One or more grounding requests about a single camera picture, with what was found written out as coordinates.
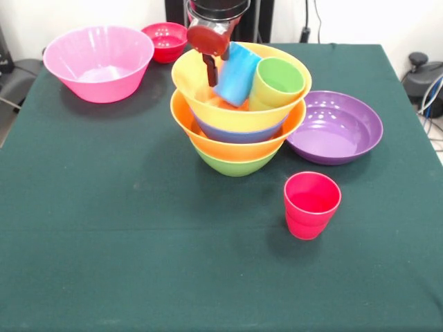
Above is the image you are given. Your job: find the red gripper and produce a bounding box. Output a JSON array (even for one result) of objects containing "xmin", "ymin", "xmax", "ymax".
[{"xmin": 186, "ymin": 20, "xmax": 238, "ymax": 88}]

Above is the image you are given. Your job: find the blue cup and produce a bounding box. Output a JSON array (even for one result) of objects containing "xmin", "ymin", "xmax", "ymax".
[{"xmin": 213, "ymin": 41, "xmax": 263, "ymax": 108}]

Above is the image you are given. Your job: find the green cup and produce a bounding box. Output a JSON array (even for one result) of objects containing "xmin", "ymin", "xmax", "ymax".
[{"xmin": 248, "ymin": 57, "xmax": 306, "ymax": 112}]

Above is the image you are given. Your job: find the orange bowl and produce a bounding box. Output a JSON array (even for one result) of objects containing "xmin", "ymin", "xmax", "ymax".
[
  {"xmin": 169, "ymin": 89, "xmax": 307, "ymax": 163},
  {"xmin": 170, "ymin": 41, "xmax": 312, "ymax": 133}
]

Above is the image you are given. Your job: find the blue bowl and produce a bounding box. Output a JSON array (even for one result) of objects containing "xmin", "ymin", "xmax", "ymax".
[{"xmin": 192, "ymin": 110, "xmax": 288, "ymax": 145}]

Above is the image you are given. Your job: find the pink bowl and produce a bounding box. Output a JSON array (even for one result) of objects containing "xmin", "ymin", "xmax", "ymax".
[{"xmin": 42, "ymin": 24, "xmax": 155, "ymax": 104}]

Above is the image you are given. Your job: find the red bowl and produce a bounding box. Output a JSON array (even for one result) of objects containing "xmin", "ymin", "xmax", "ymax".
[{"xmin": 141, "ymin": 21, "xmax": 190, "ymax": 64}]

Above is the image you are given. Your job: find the green bowl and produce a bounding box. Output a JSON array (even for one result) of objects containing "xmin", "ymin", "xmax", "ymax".
[{"xmin": 192, "ymin": 141, "xmax": 280, "ymax": 178}]

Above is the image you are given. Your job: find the purple bowl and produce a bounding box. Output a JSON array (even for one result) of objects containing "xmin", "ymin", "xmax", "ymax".
[{"xmin": 285, "ymin": 90, "xmax": 384, "ymax": 166}]

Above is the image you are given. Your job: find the red cup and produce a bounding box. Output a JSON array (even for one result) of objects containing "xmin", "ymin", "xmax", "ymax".
[{"xmin": 283, "ymin": 171, "xmax": 343, "ymax": 241}]

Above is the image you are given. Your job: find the dark green tablecloth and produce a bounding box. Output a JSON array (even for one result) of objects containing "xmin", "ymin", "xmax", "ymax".
[{"xmin": 0, "ymin": 41, "xmax": 443, "ymax": 332}]

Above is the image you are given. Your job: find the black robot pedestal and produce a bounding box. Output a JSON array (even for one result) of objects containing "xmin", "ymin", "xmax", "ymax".
[{"xmin": 165, "ymin": 0, "xmax": 275, "ymax": 44}]

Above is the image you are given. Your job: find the black wall cable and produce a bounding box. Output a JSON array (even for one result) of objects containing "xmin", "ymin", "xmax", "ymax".
[{"xmin": 299, "ymin": 0, "xmax": 325, "ymax": 44}]

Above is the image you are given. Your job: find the floor cable bundle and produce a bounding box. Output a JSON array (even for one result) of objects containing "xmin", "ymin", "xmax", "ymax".
[{"xmin": 417, "ymin": 74, "xmax": 443, "ymax": 153}]

